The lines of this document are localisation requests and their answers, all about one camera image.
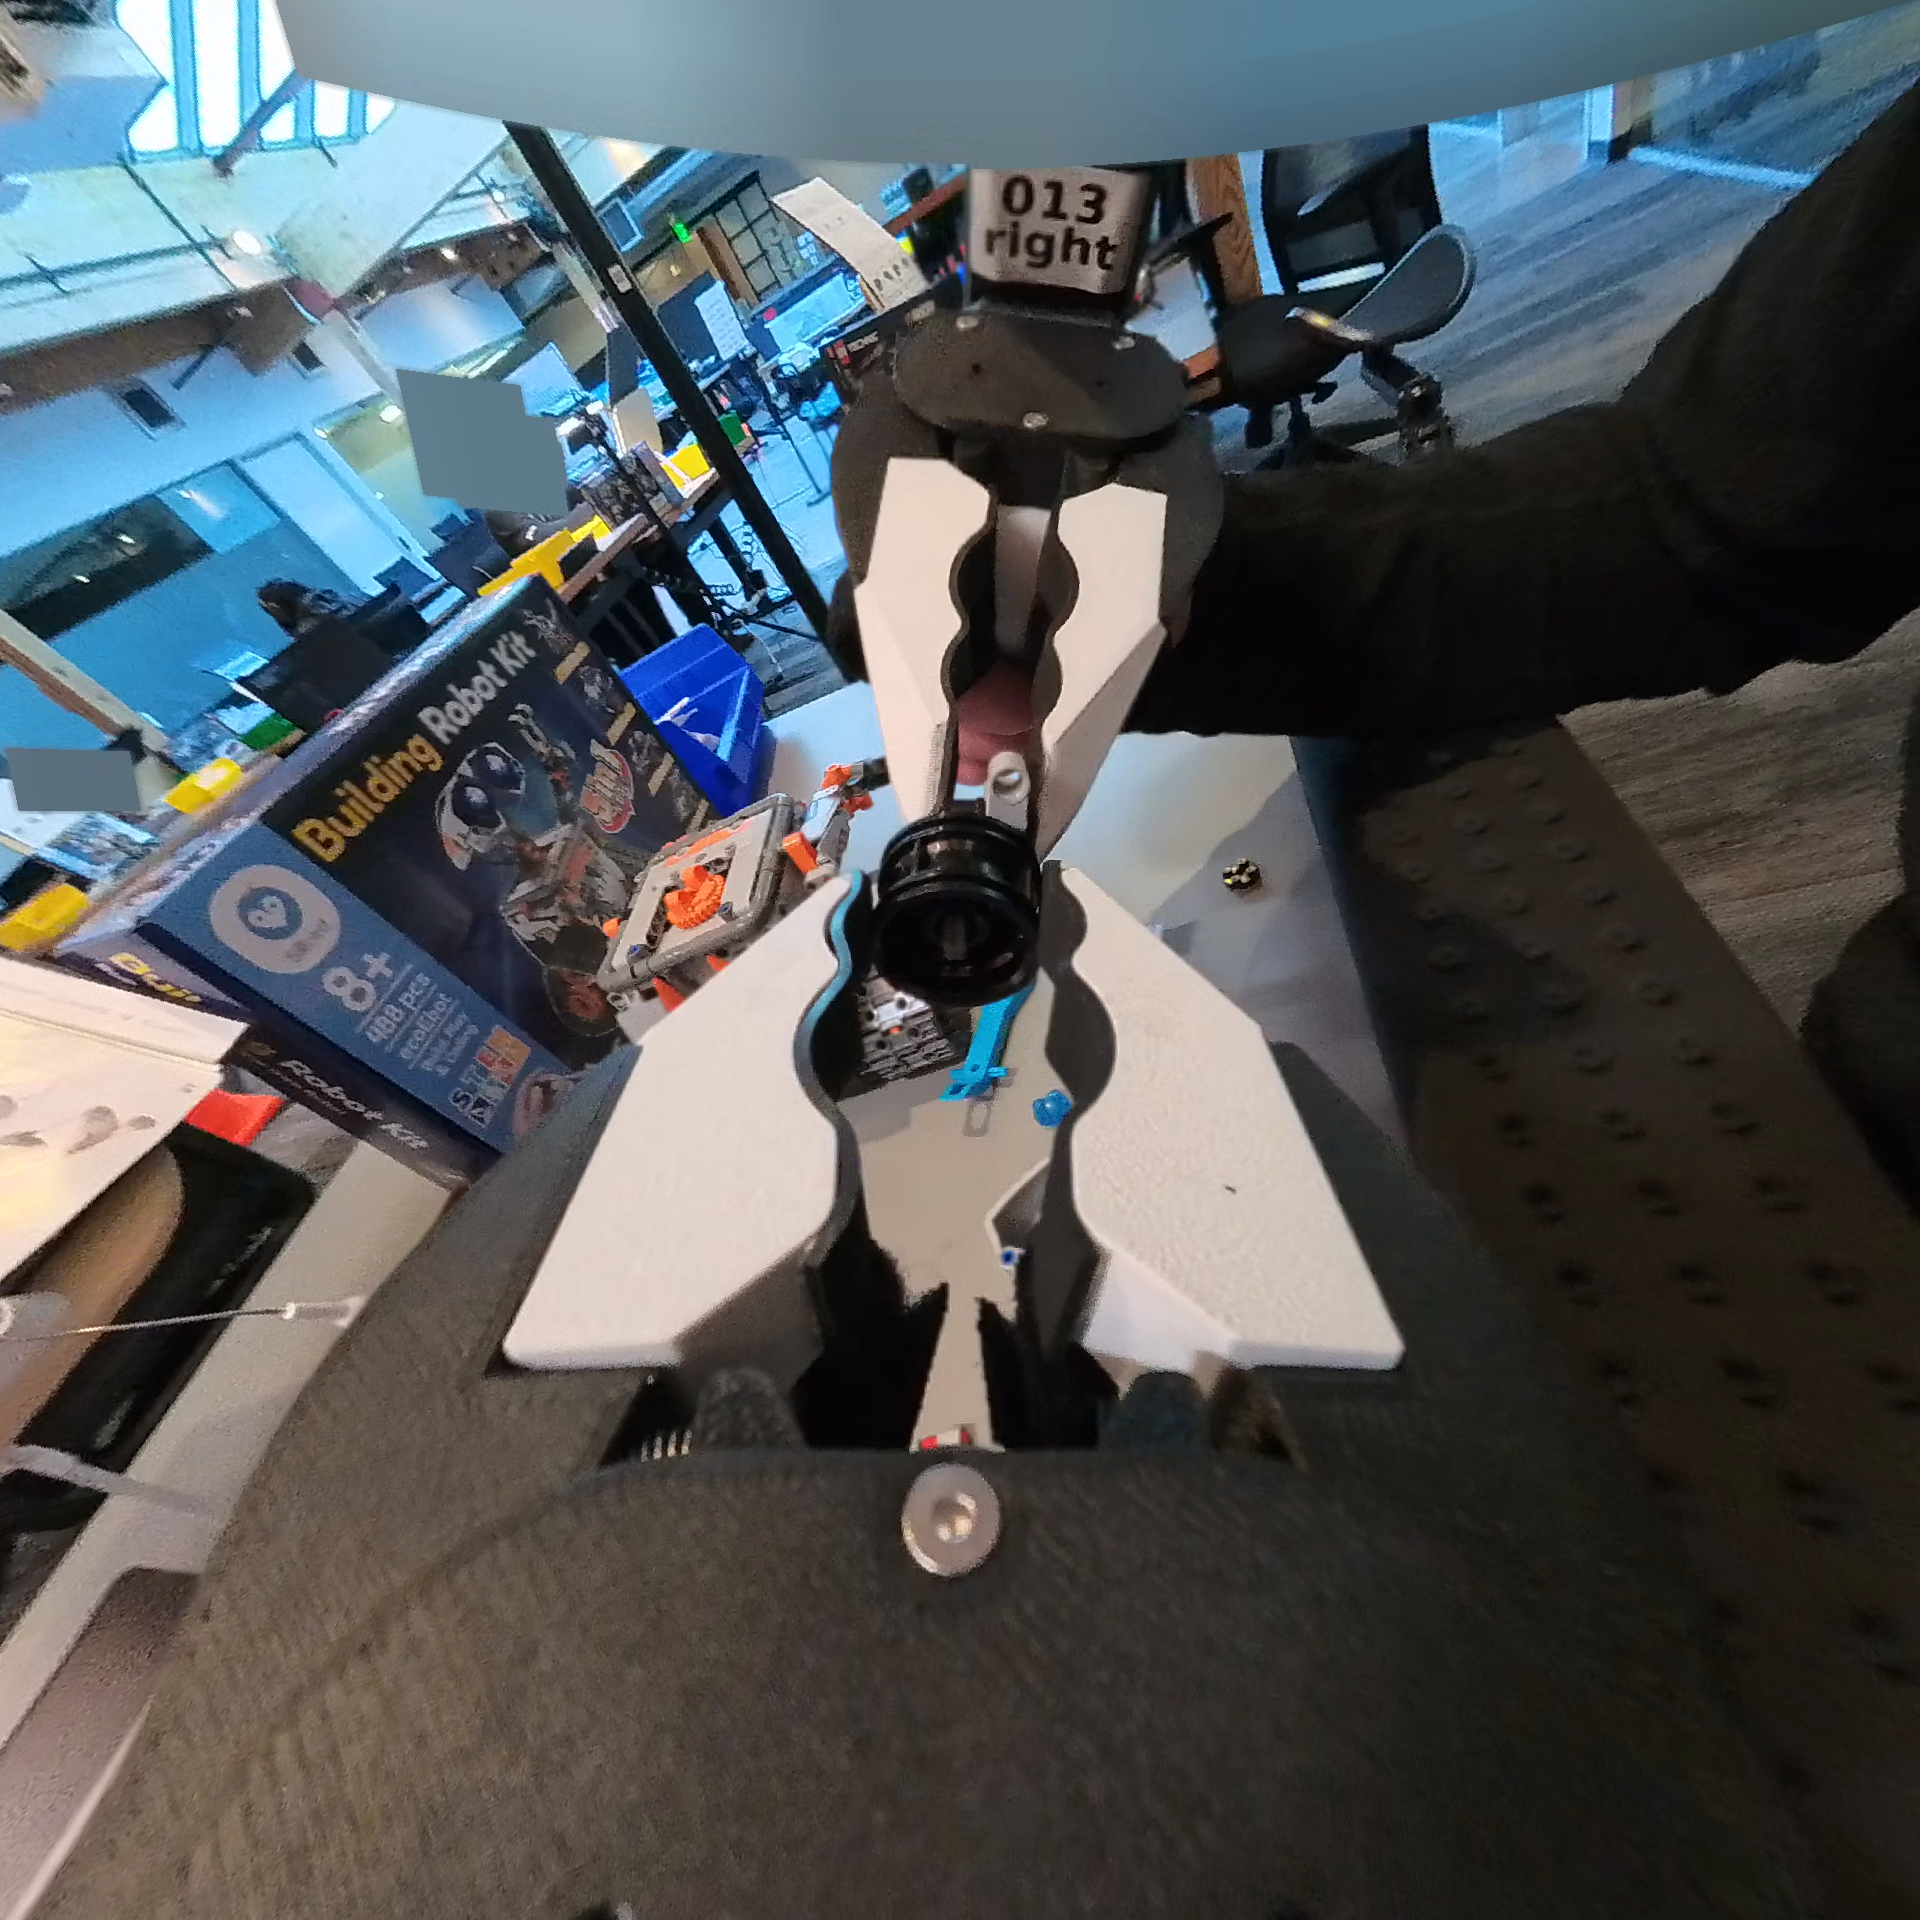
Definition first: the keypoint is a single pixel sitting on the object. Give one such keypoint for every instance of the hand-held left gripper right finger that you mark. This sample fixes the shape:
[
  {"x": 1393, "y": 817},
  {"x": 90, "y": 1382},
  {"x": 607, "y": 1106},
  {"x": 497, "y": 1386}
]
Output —
[{"x": 1231, "y": 1201}]

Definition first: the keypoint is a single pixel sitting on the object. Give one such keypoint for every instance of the black office chair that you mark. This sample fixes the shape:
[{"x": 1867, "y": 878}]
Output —
[{"x": 1351, "y": 299}]

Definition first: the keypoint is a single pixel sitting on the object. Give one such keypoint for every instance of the yellow plastic bin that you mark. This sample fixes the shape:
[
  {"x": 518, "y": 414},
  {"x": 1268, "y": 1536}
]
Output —
[{"x": 540, "y": 556}]

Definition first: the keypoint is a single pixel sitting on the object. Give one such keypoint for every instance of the black perforated mat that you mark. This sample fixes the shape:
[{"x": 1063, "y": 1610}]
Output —
[{"x": 1682, "y": 1259}]

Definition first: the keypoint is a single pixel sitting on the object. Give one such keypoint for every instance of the grey orange tracked toy robot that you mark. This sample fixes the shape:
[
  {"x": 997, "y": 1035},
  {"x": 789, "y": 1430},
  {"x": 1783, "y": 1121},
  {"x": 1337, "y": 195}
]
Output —
[{"x": 707, "y": 902}]

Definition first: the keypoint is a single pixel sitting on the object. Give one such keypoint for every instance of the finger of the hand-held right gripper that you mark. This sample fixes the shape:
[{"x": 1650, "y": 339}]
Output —
[
  {"x": 1111, "y": 602},
  {"x": 910, "y": 616}
]

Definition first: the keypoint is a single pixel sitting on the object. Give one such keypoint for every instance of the instruction booklet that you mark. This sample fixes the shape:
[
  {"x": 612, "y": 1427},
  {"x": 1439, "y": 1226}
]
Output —
[{"x": 93, "y": 1111}]

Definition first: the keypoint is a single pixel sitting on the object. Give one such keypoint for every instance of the grey toy wheel frame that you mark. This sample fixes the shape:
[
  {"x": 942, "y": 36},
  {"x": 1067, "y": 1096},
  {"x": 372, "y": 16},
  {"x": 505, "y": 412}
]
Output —
[{"x": 957, "y": 915}]

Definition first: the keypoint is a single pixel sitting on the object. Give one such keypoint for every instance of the blue plastic bin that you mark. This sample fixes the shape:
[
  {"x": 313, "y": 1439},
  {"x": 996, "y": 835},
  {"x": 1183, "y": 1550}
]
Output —
[{"x": 707, "y": 721}]

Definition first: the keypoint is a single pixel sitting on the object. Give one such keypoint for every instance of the black metal pole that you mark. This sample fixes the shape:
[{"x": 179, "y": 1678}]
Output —
[{"x": 676, "y": 391}]

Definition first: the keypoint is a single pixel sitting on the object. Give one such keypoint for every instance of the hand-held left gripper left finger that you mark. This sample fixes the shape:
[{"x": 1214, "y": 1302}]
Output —
[{"x": 676, "y": 1201}]

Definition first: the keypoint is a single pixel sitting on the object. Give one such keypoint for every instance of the person's right hand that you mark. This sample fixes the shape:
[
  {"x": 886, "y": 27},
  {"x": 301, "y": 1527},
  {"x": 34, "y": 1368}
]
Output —
[{"x": 1001, "y": 721}]

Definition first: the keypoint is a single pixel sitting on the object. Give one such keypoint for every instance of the person's right forearm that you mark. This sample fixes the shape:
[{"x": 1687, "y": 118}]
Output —
[{"x": 1563, "y": 481}]

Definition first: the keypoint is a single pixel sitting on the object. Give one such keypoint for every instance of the blue robot kit box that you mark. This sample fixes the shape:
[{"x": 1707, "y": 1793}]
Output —
[{"x": 393, "y": 855}]

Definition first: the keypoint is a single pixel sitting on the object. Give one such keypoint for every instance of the white book stand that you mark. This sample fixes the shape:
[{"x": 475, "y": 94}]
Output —
[{"x": 122, "y": 1562}]

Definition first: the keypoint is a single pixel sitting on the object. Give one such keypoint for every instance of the blue toy wrench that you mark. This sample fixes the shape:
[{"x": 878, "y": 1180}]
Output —
[{"x": 990, "y": 1056}]

